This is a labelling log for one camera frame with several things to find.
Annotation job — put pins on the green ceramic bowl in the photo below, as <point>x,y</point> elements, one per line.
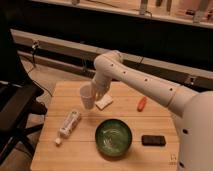
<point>113,138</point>

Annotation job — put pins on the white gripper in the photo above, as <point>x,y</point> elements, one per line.
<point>101,88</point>

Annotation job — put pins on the white plastic bottle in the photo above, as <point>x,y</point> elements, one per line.
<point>67,126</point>

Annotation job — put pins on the white sponge block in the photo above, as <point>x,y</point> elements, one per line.
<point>104,102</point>

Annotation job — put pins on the black office chair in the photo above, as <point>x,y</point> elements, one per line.
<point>18,95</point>

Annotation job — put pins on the black phone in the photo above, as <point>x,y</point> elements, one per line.
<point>153,140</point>

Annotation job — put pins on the orange carrot toy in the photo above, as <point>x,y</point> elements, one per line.
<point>141,104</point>

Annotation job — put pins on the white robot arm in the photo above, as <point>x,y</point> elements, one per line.
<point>195,108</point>

